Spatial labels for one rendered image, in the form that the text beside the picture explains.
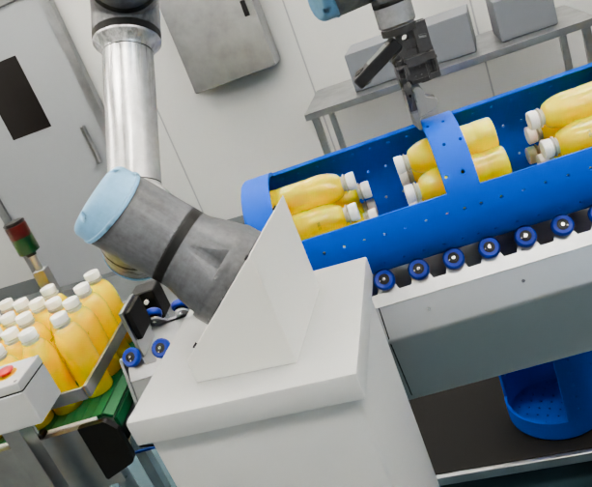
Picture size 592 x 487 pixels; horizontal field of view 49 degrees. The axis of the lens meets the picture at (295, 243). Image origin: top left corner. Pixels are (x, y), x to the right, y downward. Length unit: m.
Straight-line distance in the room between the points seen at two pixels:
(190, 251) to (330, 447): 0.31
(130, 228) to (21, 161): 4.64
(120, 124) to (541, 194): 0.79
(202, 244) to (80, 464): 0.84
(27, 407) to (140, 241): 0.59
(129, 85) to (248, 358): 0.50
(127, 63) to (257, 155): 3.75
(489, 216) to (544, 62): 3.43
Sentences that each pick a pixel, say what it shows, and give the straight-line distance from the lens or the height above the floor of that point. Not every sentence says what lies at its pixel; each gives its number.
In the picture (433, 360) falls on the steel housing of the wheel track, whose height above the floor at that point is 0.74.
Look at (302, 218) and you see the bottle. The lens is 1.35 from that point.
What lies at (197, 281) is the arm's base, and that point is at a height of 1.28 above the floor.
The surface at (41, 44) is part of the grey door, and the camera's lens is 5.17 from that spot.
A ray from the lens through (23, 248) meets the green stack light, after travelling 2.01.
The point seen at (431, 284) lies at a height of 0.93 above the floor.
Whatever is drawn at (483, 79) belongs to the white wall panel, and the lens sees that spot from 4.66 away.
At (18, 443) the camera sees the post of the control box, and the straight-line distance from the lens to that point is 1.49.
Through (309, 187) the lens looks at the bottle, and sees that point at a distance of 1.38.
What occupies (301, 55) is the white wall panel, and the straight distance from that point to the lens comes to 4.63.
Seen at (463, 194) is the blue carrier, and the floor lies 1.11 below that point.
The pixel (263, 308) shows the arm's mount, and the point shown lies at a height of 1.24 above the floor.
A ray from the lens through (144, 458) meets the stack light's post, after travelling 2.32.
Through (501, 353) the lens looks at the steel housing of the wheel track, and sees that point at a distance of 1.53.
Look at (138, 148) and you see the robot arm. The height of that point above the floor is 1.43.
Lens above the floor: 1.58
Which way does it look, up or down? 21 degrees down
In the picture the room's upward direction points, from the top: 22 degrees counter-clockwise
